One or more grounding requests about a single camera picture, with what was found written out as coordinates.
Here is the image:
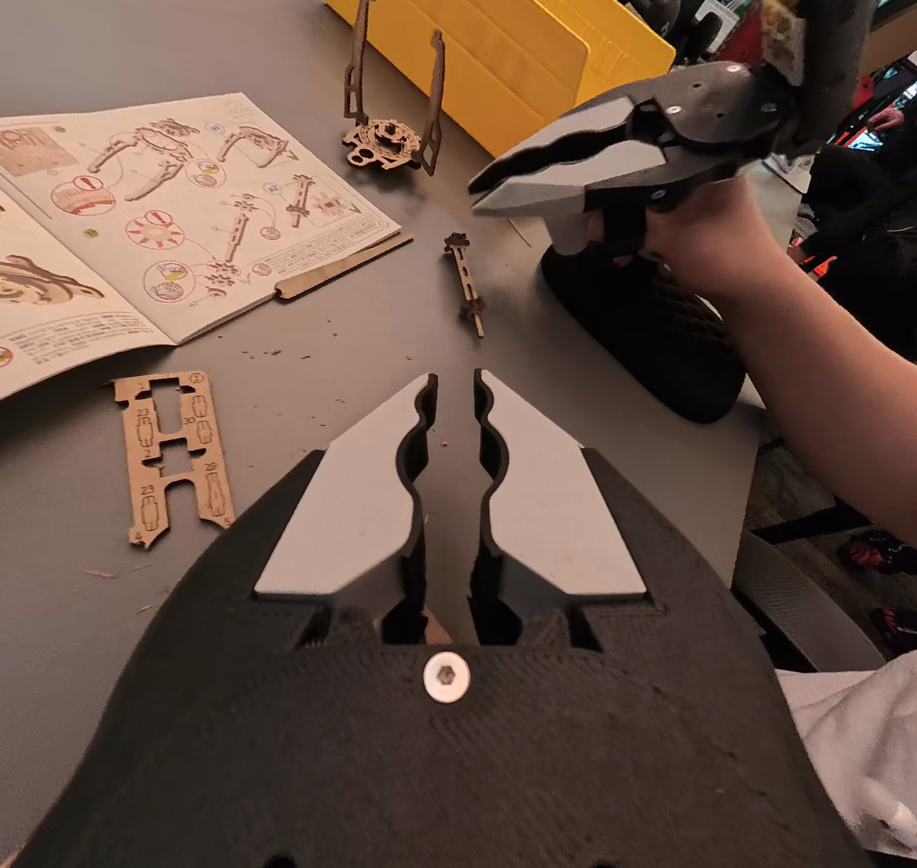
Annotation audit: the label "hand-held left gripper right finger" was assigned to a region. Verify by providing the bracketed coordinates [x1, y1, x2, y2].
[469, 368, 650, 622]

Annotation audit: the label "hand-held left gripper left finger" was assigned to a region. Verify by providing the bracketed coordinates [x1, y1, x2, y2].
[253, 372, 439, 620]

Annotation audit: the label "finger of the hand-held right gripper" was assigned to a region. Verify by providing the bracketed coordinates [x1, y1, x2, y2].
[467, 97, 637, 194]
[471, 137, 669, 217]

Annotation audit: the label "wooden axle with gears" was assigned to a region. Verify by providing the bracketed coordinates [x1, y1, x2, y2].
[442, 232, 488, 340]

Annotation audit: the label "person's right forearm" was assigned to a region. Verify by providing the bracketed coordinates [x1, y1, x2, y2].
[720, 269, 917, 548]

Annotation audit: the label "wooden model assembly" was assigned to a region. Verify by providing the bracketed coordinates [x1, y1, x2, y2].
[341, 0, 447, 177]

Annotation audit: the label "small wooden parts sheet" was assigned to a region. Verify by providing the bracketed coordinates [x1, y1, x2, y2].
[109, 370, 237, 551]

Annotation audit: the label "person's right hand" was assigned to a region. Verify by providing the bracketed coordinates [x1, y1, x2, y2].
[586, 176, 790, 309]

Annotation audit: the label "yellow plastic bin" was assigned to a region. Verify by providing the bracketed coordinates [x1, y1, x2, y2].
[322, 0, 676, 160]

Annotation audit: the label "flat wooden stick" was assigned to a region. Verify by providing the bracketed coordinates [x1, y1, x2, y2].
[274, 235, 415, 301]

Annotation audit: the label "grey office chair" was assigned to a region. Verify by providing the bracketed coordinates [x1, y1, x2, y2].
[731, 524, 889, 675]

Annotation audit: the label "instruction booklet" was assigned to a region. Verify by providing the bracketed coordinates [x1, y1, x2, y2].
[0, 92, 402, 403]

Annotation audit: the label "person's red black shoe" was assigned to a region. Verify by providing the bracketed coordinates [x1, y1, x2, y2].
[838, 530, 917, 577]
[869, 604, 917, 657]

